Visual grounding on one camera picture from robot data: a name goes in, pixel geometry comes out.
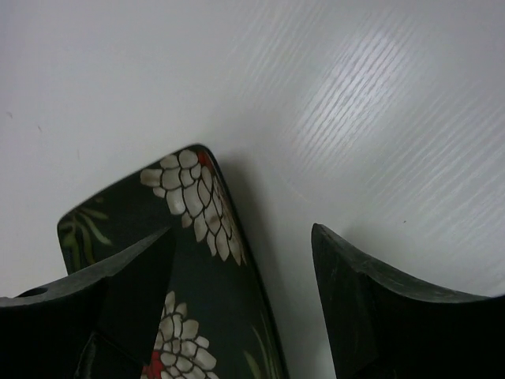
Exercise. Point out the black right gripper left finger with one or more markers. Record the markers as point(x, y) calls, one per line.
point(99, 322)

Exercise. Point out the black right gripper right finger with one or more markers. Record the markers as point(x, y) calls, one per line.
point(384, 323)

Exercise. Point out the black square floral plate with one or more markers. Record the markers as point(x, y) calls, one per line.
point(216, 320)

